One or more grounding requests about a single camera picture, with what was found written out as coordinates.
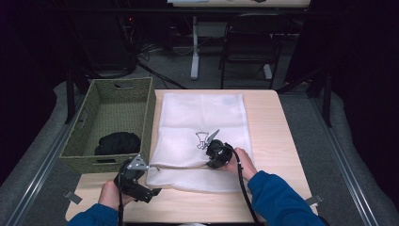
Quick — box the green woven basket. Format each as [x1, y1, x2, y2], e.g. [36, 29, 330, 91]
[59, 76, 157, 174]

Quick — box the metal floor rail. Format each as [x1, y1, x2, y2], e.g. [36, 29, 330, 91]
[309, 97, 380, 226]
[6, 97, 86, 226]

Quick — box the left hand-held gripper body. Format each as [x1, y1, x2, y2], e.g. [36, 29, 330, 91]
[113, 153, 154, 203]

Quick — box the person's left hand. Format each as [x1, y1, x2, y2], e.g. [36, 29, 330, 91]
[98, 180, 136, 211]

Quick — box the black cloth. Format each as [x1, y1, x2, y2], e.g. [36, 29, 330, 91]
[94, 131, 141, 157]

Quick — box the grey tape piece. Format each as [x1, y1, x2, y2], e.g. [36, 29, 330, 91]
[64, 191, 83, 205]
[305, 194, 325, 206]

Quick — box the dark computer tower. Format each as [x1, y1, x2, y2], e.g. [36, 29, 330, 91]
[70, 0, 139, 76]

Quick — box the white mesh laundry bag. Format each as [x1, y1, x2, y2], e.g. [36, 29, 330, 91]
[145, 92, 254, 194]

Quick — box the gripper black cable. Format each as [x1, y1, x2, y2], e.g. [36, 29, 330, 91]
[117, 163, 125, 226]
[219, 144, 262, 226]

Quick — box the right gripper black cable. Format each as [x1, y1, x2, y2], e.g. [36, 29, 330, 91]
[219, 144, 262, 226]

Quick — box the black folding chair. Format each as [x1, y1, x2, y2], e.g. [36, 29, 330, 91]
[218, 12, 295, 90]

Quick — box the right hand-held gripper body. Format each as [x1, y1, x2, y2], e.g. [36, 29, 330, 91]
[205, 128, 234, 170]

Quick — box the black floor cable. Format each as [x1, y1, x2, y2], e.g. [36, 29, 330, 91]
[136, 60, 187, 90]

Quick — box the person's right hand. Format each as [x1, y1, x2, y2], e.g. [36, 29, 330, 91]
[219, 147, 259, 183]

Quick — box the white desk leg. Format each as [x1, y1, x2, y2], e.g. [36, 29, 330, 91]
[190, 15, 200, 81]

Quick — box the black metal stand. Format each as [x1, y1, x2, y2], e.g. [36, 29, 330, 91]
[64, 67, 76, 125]

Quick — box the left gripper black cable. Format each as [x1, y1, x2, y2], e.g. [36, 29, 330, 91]
[117, 163, 125, 226]

